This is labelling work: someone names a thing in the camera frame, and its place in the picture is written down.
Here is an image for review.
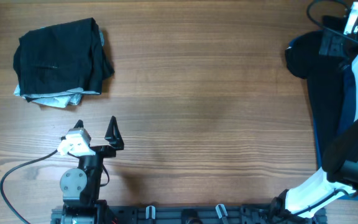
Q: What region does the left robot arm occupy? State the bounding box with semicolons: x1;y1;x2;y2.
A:
50;116;124;224

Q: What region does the black folded garment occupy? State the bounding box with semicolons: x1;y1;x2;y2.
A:
13;17;114;98

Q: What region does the black polo shirt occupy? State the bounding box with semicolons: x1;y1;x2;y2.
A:
285;29;343;156

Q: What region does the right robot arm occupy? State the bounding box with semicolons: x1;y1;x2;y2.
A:
267;1;358;223

